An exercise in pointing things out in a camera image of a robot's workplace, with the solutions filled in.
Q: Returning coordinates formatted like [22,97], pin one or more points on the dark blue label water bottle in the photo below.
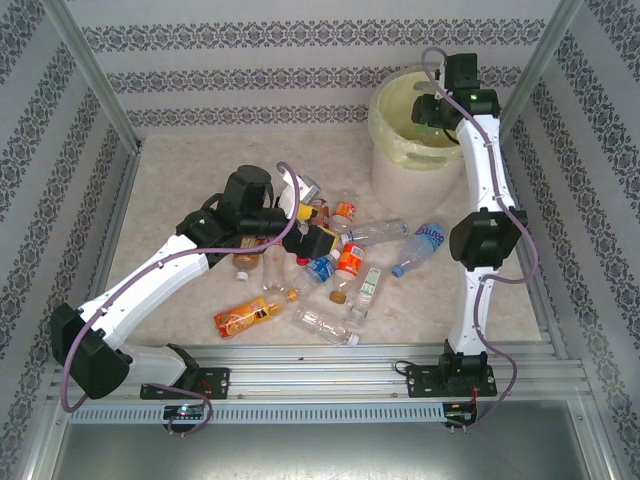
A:
[320,270]

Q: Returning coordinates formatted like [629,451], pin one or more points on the orange label bottle brown cap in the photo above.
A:
[350,262]

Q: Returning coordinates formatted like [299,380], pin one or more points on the amber tea bottle white cap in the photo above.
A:
[245,260]

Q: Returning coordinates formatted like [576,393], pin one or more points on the clear ribbed bottle logo cap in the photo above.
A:
[380,231]

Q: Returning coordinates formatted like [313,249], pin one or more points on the green white label clear bottle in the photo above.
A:
[371,282]

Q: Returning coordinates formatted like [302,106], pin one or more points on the crushed clear bottle white cap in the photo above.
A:
[320,325]

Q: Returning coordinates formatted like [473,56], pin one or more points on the orange juice bottle orange cap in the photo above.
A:
[245,317]

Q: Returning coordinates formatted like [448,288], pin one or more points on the light blue label water bottle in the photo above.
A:
[425,240]

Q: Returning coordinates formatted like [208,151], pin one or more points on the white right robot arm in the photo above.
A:
[472,310]

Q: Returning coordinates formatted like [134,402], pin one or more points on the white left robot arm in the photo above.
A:
[150,280]

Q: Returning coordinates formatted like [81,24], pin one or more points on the white ribbed waste bin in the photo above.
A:
[405,185]

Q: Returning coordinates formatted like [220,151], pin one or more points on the left controller circuit board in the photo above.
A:
[185,411]

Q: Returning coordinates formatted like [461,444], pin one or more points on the controller circuit board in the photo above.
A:
[460,412]
[185,411]

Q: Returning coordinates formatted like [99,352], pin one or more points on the grey metal sheet panel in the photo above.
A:
[325,452]

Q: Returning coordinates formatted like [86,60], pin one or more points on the right controller circuit board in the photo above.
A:
[460,412]

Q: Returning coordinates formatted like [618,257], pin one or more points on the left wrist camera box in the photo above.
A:
[292,192]

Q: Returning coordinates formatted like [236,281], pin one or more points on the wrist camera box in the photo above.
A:
[439,80]
[292,192]

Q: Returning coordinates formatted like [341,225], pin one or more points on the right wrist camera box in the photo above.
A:
[439,80]

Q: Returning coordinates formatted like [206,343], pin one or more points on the aluminium frame post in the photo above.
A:
[547,45]
[90,70]

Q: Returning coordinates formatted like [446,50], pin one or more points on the aluminium side rail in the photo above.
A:
[546,312]
[121,200]

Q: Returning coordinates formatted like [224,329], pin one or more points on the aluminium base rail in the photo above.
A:
[325,370]

